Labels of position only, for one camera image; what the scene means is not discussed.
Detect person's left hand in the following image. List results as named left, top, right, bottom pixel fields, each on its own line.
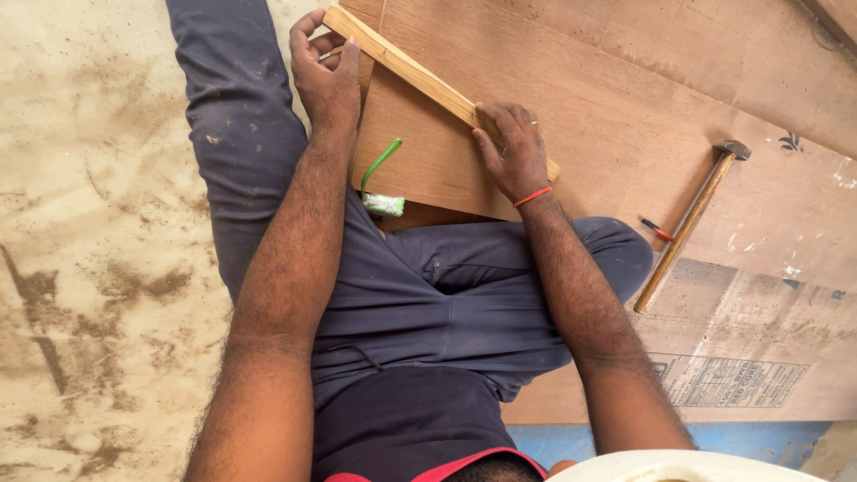
left=290, top=8, right=363, bottom=136

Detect person's right hand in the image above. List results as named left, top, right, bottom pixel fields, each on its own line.
left=471, top=102, right=553, bottom=206

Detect light wooden strip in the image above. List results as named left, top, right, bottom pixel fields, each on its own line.
left=322, top=2, right=562, bottom=182

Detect red wrist thread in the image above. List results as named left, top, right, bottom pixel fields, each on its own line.
left=512, top=185, right=554, bottom=209

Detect brown plywood board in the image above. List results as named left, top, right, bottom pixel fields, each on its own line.
left=349, top=50, right=857, bottom=297

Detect reddish plywood sheet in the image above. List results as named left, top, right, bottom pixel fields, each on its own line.
left=338, top=0, right=857, bottom=163

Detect red and black pencil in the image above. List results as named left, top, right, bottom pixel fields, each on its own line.
left=641, top=217, right=676, bottom=242

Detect dark blue trousers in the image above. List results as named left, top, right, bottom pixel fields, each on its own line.
left=165, top=0, right=655, bottom=411

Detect dark shirt with red trim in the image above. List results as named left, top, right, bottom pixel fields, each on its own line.
left=311, top=365, right=550, bottom=482

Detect dusty printed plywood sheet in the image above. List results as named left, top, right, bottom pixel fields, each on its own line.
left=501, top=258, right=857, bottom=427

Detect white round plastic object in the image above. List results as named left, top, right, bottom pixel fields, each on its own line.
left=545, top=449, right=831, bottom=482

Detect blue mat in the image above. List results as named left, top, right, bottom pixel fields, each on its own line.
left=505, top=420, right=833, bottom=471

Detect small packet with green strap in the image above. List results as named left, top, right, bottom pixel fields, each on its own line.
left=359, top=137, right=407, bottom=219

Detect wooden-handled hammer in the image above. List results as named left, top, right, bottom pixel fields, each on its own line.
left=632, top=139, right=753, bottom=316

